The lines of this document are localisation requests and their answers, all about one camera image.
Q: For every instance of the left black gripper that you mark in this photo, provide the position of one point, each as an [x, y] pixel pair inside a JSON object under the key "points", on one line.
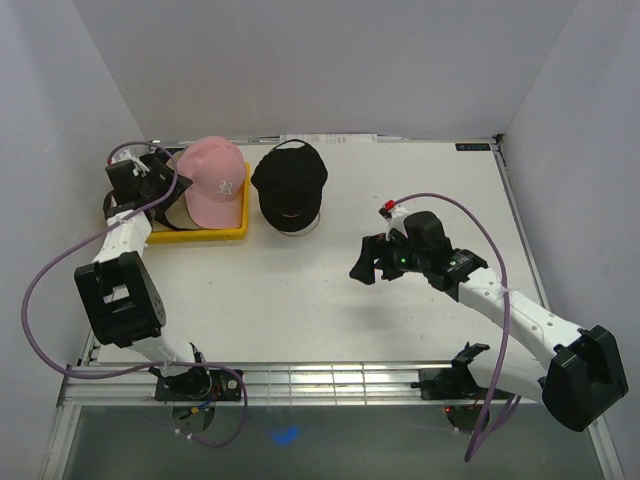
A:
{"points": [[182, 183]]}

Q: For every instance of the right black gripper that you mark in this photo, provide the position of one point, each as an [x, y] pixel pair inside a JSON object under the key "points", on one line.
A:
{"points": [[375, 247]]}

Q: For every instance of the pink baseball cap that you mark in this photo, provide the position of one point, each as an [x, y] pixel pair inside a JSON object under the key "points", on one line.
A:
{"points": [[217, 168]]}

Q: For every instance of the black cap gold logo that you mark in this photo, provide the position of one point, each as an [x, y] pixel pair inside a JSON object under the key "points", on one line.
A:
{"points": [[289, 181]]}

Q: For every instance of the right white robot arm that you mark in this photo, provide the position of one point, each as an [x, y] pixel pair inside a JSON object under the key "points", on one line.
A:
{"points": [[578, 373]]}

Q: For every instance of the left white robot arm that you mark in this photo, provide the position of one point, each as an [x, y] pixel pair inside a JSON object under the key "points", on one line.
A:
{"points": [[123, 305]]}

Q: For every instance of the beige baseball cap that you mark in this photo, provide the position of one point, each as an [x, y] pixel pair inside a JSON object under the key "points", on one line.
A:
{"points": [[171, 159]]}

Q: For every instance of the plain black cap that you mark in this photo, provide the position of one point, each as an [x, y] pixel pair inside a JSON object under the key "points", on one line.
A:
{"points": [[176, 217]]}

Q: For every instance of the yellow plastic tray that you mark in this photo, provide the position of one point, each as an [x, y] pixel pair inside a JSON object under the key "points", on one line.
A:
{"points": [[127, 188]]}

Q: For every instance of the white paper label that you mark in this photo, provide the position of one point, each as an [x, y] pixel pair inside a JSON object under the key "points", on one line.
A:
{"points": [[331, 139]]}

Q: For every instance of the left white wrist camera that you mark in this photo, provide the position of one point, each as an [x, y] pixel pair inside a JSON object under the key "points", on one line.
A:
{"points": [[129, 154]]}

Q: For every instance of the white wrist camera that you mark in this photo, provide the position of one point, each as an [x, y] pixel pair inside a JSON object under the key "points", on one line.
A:
{"points": [[394, 215], [129, 154]]}

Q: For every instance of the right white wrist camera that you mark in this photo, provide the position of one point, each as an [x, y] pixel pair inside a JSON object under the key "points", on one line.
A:
{"points": [[394, 215]]}

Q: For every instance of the gold wire hat stand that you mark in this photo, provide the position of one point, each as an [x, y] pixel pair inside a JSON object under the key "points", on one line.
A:
{"points": [[306, 230]]}

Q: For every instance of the aluminium front rail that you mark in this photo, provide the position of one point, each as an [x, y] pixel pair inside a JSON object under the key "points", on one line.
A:
{"points": [[274, 385]]}

